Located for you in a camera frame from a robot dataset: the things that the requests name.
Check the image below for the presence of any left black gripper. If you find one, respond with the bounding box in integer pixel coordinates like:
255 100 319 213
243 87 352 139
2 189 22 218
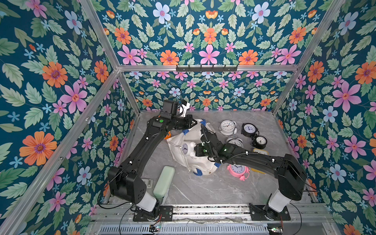
168 115 198 130

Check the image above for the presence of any white canvas tote bag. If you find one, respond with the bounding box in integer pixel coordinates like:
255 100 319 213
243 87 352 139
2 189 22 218
167 119 221 176

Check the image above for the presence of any white twin-bell alarm clock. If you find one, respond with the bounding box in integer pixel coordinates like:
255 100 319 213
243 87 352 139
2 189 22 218
219 120 238 136

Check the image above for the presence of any pink alarm clock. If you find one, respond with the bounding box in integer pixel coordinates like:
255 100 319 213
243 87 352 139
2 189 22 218
227 164 250 181

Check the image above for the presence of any black twin-bell alarm clock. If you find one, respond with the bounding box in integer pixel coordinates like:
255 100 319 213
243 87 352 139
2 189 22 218
241 123 259 138

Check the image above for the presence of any small white purple-face clock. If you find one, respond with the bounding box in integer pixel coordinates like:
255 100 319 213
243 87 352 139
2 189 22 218
181 142 196 157

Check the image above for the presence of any yellow square alarm clock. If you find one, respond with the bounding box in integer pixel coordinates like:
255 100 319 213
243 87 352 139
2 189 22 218
253 148 269 155

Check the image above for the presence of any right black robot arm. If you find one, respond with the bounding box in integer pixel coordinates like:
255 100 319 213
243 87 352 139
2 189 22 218
194 124 307 218

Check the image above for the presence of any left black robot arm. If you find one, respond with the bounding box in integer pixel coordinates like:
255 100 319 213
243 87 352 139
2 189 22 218
108 100 197 213

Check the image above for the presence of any pale green oblong case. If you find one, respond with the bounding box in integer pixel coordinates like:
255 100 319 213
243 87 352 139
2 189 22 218
153 165 175 199

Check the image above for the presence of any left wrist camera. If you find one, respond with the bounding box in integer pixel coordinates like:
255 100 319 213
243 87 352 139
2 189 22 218
179 100 191 118

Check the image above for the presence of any white wall light switch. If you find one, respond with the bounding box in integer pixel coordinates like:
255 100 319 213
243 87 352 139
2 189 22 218
144 179 153 189

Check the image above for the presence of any black hook rail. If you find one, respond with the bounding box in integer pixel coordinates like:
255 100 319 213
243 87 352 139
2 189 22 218
175 65 238 73

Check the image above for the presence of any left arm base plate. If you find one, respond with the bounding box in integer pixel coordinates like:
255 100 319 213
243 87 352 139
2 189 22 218
133 206 174 222

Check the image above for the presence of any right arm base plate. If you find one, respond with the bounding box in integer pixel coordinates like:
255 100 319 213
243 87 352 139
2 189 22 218
249 203 291 221

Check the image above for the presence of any aluminium front rail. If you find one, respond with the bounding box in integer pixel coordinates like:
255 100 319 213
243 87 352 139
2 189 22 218
90 203 334 224

